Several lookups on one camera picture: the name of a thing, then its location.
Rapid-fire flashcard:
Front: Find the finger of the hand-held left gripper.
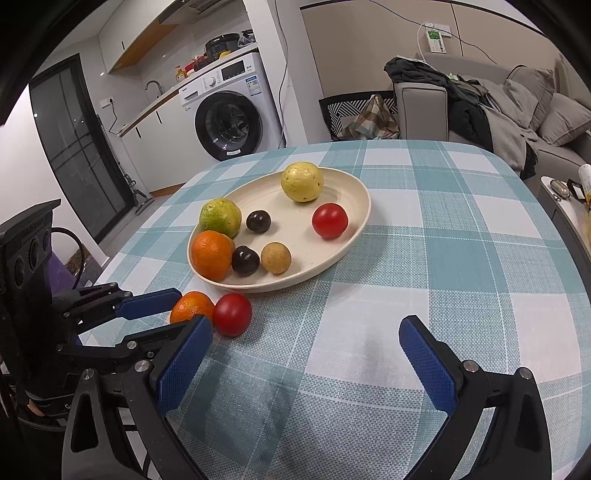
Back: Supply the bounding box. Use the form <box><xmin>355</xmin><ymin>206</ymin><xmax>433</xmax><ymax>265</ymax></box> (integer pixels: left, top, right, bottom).
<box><xmin>51</xmin><ymin>284</ymin><xmax>183</xmax><ymax>330</ymax></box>
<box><xmin>58</xmin><ymin>318</ymin><xmax>199</xmax><ymax>369</ymax></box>

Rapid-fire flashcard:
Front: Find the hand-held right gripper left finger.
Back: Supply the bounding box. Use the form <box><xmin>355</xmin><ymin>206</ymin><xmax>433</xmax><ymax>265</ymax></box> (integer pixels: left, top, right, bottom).
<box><xmin>62</xmin><ymin>315</ymin><xmax>214</xmax><ymax>480</ymax></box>

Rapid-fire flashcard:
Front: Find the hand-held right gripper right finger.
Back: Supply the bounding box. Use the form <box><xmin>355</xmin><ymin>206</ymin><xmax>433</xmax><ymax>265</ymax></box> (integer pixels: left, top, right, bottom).
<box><xmin>399</xmin><ymin>315</ymin><xmax>552</xmax><ymax>480</ymax></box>

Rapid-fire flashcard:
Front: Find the orange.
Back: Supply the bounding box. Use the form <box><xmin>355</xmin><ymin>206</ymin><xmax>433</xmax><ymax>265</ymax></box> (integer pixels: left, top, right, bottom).
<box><xmin>191</xmin><ymin>231</ymin><xmax>235</xmax><ymax>281</ymax></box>
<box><xmin>170</xmin><ymin>291</ymin><xmax>216</xmax><ymax>325</ymax></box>

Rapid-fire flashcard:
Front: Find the red tomato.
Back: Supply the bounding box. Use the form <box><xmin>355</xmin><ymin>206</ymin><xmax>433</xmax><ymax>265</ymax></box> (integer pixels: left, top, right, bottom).
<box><xmin>312</xmin><ymin>203</ymin><xmax>349</xmax><ymax>239</ymax></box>
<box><xmin>212</xmin><ymin>293</ymin><xmax>253</xmax><ymax>337</ymax></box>

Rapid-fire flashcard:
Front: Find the dark purple plum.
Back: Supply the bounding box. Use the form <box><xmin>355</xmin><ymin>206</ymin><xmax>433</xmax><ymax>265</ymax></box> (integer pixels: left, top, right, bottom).
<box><xmin>246</xmin><ymin>210</ymin><xmax>271</xmax><ymax>233</ymax></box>
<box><xmin>231</xmin><ymin>246</ymin><xmax>260</xmax><ymax>277</ymax></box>

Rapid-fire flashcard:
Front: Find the green-orange citrus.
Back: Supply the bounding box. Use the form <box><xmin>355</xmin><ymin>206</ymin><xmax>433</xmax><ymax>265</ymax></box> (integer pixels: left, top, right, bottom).
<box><xmin>199</xmin><ymin>198</ymin><xmax>243</xmax><ymax>238</ymax></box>

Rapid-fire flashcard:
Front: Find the brown longan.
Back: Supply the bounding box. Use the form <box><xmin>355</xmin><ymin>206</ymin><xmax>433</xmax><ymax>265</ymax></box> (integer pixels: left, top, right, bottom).
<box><xmin>261</xmin><ymin>242</ymin><xmax>293</xmax><ymax>274</ymax></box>

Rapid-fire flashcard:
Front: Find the cream oval plate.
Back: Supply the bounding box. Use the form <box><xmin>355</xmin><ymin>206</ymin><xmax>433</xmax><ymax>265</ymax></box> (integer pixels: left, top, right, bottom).
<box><xmin>187</xmin><ymin>167</ymin><xmax>371</xmax><ymax>294</ymax></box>

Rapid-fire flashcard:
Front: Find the teal checked tablecloth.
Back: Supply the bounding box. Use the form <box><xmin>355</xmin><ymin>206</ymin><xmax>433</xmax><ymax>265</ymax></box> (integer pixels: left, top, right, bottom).
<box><xmin>92</xmin><ymin>140</ymin><xmax>591</xmax><ymax>480</ymax></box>

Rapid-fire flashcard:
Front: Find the floor mop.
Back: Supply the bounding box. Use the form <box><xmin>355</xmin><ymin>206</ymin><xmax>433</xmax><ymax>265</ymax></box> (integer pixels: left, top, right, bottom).
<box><xmin>122</xmin><ymin>173</ymin><xmax>154</xmax><ymax>216</ymax></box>

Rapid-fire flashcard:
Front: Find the white counter cabinet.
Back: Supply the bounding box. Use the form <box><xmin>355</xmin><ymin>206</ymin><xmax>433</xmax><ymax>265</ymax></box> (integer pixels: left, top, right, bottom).
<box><xmin>121</xmin><ymin>88</ymin><xmax>197</xmax><ymax>195</ymax></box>

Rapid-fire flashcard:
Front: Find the black glass door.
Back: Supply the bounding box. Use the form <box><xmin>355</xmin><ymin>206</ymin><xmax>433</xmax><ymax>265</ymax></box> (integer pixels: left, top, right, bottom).
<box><xmin>28</xmin><ymin>53</ymin><xmax>132</xmax><ymax>243</ymax></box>

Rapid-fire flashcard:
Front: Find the yellow-green guava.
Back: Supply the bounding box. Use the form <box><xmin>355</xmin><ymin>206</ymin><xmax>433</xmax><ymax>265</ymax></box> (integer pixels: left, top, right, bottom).
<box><xmin>281</xmin><ymin>161</ymin><xmax>324</xmax><ymax>203</ymax></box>

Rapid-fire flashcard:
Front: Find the white side table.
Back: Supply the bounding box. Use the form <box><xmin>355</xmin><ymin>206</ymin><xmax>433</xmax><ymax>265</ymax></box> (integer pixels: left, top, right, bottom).
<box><xmin>539</xmin><ymin>175</ymin><xmax>591</xmax><ymax>273</ymax></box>

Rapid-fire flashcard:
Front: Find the white washing machine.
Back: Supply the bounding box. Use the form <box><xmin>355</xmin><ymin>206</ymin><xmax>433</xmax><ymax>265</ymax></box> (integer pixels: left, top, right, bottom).
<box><xmin>179</xmin><ymin>52</ymin><xmax>284</xmax><ymax>162</ymax></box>

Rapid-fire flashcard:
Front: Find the grey garment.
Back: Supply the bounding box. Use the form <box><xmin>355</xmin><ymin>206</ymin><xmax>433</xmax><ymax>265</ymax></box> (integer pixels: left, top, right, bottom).
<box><xmin>480</xmin><ymin>104</ymin><xmax>539</xmax><ymax>171</ymax></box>

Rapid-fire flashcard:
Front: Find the dark jacket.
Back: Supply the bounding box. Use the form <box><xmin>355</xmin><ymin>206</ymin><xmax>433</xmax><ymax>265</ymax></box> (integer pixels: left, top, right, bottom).
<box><xmin>385</xmin><ymin>56</ymin><xmax>495</xmax><ymax>153</ymax></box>

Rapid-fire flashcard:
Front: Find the plaid cloth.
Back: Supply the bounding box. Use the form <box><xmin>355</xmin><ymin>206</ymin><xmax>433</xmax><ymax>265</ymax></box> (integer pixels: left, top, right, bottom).
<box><xmin>339</xmin><ymin>93</ymin><xmax>400</xmax><ymax>140</ymax></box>

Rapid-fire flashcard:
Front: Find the grey sofa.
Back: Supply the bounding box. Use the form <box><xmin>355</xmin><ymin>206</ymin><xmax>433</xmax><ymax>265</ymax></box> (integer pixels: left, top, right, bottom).
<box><xmin>392</xmin><ymin>51</ymin><xmax>591</xmax><ymax>181</ymax></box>

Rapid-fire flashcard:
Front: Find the black pressure cooker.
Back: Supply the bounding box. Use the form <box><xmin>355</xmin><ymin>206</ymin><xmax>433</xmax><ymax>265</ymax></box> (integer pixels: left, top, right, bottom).
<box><xmin>205</xmin><ymin>33</ymin><xmax>241</xmax><ymax>61</ymax></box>

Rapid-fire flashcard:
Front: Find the black patterned basket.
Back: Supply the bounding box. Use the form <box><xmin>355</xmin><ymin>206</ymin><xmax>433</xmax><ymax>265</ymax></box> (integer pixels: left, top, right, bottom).
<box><xmin>318</xmin><ymin>92</ymin><xmax>399</xmax><ymax>141</ymax></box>

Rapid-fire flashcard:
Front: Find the grey pillow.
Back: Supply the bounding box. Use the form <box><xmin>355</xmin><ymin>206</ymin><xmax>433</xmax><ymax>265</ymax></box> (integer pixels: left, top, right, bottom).
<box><xmin>503</xmin><ymin>65</ymin><xmax>557</xmax><ymax>130</ymax></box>
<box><xmin>538</xmin><ymin>92</ymin><xmax>591</xmax><ymax>147</ymax></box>

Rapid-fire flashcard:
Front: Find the grey hanging cable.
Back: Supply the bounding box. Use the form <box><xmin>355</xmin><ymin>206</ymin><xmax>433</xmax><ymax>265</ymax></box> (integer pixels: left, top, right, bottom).
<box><xmin>276</xmin><ymin>0</ymin><xmax>291</xmax><ymax>149</ymax></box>

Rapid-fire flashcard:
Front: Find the white wall cabinet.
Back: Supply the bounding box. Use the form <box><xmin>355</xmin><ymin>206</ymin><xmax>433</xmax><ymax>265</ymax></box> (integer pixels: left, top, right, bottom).
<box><xmin>104</xmin><ymin>0</ymin><xmax>195</xmax><ymax>73</ymax></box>

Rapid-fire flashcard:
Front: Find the black wall cable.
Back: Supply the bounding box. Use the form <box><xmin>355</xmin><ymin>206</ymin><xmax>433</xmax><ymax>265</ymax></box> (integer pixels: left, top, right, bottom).
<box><xmin>369</xmin><ymin>0</ymin><xmax>498</xmax><ymax>62</ymax></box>

